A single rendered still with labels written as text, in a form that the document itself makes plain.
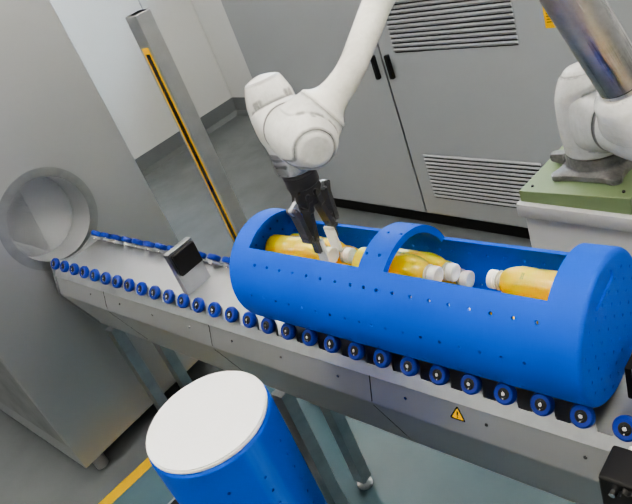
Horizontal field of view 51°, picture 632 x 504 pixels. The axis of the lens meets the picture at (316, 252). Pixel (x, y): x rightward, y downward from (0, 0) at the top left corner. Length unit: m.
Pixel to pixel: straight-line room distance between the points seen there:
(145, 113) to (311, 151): 5.19
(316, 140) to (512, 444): 0.71
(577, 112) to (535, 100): 1.29
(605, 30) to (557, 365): 0.66
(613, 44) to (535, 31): 1.40
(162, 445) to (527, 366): 0.75
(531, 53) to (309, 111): 1.80
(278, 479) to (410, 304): 0.47
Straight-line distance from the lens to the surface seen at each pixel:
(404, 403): 1.54
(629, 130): 1.54
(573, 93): 1.70
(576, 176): 1.80
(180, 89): 2.22
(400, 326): 1.32
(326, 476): 2.33
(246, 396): 1.46
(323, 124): 1.18
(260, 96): 1.33
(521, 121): 3.06
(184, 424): 1.49
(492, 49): 2.98
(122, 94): 6.21
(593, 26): 1.44
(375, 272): 1.34
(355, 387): 1.62
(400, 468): 2.57
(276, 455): 1.45
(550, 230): 1.85
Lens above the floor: 1.95
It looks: 30 degrees down
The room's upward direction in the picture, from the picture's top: 22 degrees counter-clockwise
